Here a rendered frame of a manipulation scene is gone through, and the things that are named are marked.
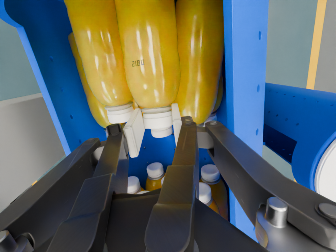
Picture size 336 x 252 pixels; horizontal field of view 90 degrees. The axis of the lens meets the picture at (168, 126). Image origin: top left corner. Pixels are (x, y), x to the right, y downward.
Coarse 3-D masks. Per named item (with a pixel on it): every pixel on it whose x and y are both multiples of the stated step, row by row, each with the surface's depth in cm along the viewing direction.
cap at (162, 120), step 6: (144, 114) 20; (150, 114) 20; (156, 114) 20; (162, 114) 20; (168, 114) 20; (144, 120) 21; (150, 120) 20; (156, 120) 20; (162, 120) 20; (168, 120) 20; (144, 126) 21; (150, 126) 20; (156, 126) 20; (162, 126) 20; (168, 126) 20
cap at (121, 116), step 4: (128, 108) 24; (132, 108) 25; (108, 112) 24; (112, 112) 23; (116, 112) 23; (120, 112) 23; (124, 112) 24; (128, 112) 24; (132, 112) 24; (108, 116) 24; (112, 116) 23; (116, 116) 23; (120, 116) 23; (124, 116) 24; (128, 116) 24; (112, 120) 24; (116, 120) 23; (120, 120) 23; (124, 120) 24
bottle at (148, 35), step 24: (120, 0) 17; (144, 0) 16; (168, 0) 17; (120, 24) 18; (144, 24) 16; (168, 24) 17; (144, 48) 17; (168, 48) 18; (144, 72) 17; (168, 72) 18; (144, 96) 18; (168, 96) 19
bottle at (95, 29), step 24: (72, 0) 18; (96, 0) 18; (72, 24) 19; (96, 24) 19; (96, 48) 19; (120, 48) 20; (96, 72) 20; (120, 72) 21; (96, 96) 22; (120, 96) 22
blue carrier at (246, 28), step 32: (0, 0) 13; (32, 0) 22; (224, 0) 11; (256, 0) 12; (32, 32) 21; (64, 32) 26; (224, 32) 12; (256, 32) 13; (32, 64) 20; (64, 64) 26; (224, 64) 29; (256, 64) 14; (64, 96) 25; (224, 96) 31; (256, 96) 15; (64, 128) 24; (96, 128) 32; (256, 128) 16; (160, 160) 44
